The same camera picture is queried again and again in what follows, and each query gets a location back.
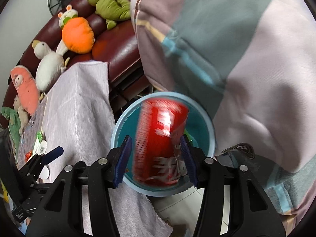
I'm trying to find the red cola can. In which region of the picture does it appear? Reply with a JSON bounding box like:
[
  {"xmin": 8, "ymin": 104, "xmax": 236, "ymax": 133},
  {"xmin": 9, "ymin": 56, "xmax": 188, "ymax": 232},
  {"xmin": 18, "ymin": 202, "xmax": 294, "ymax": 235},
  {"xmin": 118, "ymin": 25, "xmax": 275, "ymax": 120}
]
[{"xmin": 132, "ymin": 98, "xmax": 189, "ymax": 187}]

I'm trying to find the orange Ovaltine snack packet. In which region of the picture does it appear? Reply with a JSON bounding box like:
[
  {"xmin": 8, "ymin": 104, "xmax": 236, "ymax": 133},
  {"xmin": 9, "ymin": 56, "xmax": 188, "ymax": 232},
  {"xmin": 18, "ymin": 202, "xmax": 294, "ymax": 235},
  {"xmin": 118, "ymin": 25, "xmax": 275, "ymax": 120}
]
[{"xmin": 25, "ymin": 150, "xmax": 33, "ymax": 162}]

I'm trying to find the teal round trash bin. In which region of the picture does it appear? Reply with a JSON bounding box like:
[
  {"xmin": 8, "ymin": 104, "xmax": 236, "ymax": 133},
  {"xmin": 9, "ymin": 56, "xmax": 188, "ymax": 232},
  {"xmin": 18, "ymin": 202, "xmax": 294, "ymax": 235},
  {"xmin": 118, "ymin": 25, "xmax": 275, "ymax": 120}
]
[{"xmin": 110, "ymin": 91, "xmax": 216, "ymax": 197}]

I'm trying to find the white barcode wrapper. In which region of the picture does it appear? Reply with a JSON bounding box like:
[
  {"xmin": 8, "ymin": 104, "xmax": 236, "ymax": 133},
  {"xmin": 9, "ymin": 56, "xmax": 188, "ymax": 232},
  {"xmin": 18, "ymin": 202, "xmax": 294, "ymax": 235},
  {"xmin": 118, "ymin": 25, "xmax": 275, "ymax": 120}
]
[{"xmin": 32, "ymin": 131, "xmax": 47, "ymax": 156}]

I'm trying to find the green dinosaur plush left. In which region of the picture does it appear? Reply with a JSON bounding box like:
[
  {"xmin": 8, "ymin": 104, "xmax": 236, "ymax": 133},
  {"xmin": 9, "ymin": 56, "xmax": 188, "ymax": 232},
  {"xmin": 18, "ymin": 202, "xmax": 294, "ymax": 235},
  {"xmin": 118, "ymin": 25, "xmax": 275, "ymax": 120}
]
[{"xmin": 1, "ymin": 106, "xmax": 21, "ymax": 153}]

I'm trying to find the grey wood-pattern tablecloth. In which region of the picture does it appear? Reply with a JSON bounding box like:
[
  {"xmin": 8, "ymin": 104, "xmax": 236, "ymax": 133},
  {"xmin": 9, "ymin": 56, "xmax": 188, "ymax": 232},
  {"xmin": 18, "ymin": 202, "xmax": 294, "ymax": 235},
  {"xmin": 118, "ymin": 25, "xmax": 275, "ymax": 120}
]
[{"xmin": 18, "ymin": 60, "xmax": 172, "ymax": 236}]

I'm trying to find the beige doll plush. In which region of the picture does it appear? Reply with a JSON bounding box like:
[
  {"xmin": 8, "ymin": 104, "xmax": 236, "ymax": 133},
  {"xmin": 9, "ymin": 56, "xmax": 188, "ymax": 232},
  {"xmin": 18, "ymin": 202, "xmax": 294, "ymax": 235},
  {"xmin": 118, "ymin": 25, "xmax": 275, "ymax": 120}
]
[{"xmin": 13, "ymin": 96, "xmax": 29, "ymax": 136}]

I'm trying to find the pink strawberry bunny plush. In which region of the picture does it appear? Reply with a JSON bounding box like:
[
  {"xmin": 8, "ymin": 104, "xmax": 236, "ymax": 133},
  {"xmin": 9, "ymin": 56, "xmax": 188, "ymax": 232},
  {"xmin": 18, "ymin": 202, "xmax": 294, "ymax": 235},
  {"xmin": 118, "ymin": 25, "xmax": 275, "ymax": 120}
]
[{"xmin": 11, "ymin": 65, "xmax": 40, "ymax": 116}]

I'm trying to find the white duck plush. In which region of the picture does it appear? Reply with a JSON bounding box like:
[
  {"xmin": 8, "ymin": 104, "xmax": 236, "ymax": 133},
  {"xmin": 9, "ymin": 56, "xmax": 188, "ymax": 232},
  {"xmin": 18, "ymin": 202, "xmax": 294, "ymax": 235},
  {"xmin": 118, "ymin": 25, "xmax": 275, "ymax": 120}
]
[{"xmin": 32, "ymin": 40, "xmax": 70, "ymax": 93}]

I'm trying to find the plaid pink teal blanket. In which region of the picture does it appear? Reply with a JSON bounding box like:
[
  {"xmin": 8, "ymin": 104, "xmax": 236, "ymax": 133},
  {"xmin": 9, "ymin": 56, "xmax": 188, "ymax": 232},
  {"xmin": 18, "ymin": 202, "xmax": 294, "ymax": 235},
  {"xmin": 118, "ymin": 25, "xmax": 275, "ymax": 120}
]
[{"xmin": 131, "ymin": 0, "xmax": 315, "ymax": 233}]

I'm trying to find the orange carrot bunny plush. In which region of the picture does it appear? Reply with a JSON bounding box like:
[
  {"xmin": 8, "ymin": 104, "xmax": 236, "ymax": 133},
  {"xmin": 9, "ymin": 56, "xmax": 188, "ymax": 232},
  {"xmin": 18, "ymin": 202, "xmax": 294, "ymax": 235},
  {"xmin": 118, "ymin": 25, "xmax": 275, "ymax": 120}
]
[{"xmin": 56, "ymin": 4, "xmax": 95, "ymax": 55}]

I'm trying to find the olive green dinosaur plush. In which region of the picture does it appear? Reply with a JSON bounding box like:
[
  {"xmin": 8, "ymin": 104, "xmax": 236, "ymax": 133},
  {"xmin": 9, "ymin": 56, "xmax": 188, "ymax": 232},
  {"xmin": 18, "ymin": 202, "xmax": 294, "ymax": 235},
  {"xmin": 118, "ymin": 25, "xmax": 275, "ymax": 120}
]
[{"xmin": 87, "ymin": 0, "xmax": 131, "ymax": 30}]

